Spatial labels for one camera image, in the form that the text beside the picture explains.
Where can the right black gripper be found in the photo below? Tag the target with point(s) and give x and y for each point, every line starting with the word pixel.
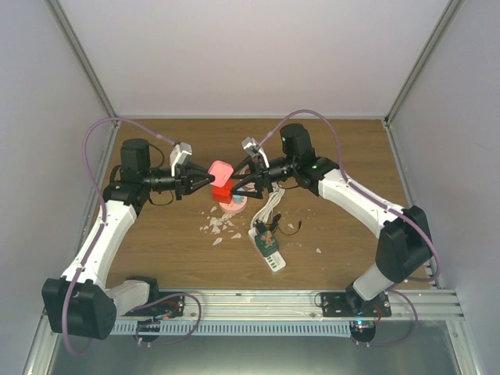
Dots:
pixel 261 178

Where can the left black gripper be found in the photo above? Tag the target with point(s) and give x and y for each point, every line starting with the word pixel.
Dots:
pixel 183 173

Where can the pink square plug adapter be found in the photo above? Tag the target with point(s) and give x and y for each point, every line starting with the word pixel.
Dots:
pixel 221 172

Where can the red cube socket adapter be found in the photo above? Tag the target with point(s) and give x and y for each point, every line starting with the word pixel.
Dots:
pixel 223 194

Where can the pink round power socket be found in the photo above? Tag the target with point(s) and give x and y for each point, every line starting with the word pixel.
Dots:
pixel 232 208

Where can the blue usb charger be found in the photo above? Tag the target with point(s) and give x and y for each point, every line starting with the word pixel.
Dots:
pixel 238 199

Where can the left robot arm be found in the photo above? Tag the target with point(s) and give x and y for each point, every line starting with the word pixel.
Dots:
pixel 121 204

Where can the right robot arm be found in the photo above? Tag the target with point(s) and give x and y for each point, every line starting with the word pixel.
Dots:
pixel 404 242

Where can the black power adapter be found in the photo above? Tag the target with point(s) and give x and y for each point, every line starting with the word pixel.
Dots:
pixel 261 227

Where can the green cube adapter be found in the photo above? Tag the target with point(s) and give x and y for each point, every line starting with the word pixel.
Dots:
pixel 266 243

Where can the white power strip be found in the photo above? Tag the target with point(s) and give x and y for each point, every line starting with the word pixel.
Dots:
pixel 271 257

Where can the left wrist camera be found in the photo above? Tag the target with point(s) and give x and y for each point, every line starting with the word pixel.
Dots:
pixel 180 154

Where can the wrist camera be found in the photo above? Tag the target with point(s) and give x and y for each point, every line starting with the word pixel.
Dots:
pixel 180 154
pixel 255 150

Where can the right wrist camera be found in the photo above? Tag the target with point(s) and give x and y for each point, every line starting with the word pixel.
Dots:
pixel 255 150

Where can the aluminium front rail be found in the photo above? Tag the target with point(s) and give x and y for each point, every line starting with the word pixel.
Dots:
pixel 250 302

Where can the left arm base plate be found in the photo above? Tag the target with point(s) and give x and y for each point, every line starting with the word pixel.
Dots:
pixel 171 307

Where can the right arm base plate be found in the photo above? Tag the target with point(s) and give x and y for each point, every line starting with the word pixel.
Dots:
pixel 340 304

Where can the grey slotted cable duct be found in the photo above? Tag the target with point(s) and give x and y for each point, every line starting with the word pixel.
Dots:
pixel 249 328

